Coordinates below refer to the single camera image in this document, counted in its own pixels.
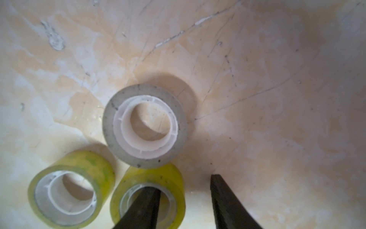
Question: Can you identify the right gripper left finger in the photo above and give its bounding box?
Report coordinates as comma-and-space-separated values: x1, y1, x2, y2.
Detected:
113, 187, 161, 229

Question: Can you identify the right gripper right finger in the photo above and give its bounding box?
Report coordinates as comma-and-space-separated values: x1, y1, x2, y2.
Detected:
210, 174, 261, 229

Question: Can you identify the yellow tape roll six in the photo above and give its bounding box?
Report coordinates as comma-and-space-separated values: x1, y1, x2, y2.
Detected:
110, 163, 186, 229

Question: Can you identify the yellow tape roll five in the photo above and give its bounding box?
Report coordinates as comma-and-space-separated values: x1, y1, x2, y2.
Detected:
28, 151, 115, 229

